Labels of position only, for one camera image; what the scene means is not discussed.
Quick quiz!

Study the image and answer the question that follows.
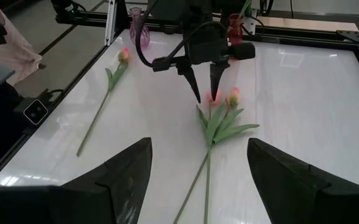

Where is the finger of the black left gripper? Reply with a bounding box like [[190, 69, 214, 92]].
[[210, 63, 230, 102], [177, 65, 202, 104]]

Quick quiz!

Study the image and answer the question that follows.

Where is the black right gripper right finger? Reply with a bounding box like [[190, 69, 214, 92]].
[[246, 138, 359, 224]]

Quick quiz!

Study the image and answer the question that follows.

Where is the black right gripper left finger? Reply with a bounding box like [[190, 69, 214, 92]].
[[0, 137, 154, 224]]

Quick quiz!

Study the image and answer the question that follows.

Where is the pink tulip flower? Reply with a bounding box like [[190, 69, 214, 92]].
[[172, 88, 226, 224]]

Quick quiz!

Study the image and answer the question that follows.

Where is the red ribbed glass vase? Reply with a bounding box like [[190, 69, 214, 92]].
[[227, 12, 245, 44]]

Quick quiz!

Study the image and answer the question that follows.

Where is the purple ribbed glass vase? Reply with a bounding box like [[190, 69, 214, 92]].
[[128, 6, 151, 49]]

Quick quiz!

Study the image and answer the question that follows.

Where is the pink tulip bottom left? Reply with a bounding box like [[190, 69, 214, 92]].
[[75, 47, 131, 157]]

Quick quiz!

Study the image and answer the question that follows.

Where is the person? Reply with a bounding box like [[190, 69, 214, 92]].
[[0, 0, 43, 87]]

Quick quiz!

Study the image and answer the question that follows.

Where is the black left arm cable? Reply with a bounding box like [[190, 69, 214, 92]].
[[134, 0, 226, 68]]

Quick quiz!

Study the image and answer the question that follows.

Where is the silver corner bracket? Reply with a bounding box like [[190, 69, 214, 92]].
[[104, 0, 118, 47]]

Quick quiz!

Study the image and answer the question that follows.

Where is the black aluminium table frame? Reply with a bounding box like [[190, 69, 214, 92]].
[[0, 0, 359, 187]]

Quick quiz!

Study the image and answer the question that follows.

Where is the small table-level camera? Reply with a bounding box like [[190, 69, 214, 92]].
[[13, 98, 50, 126]]

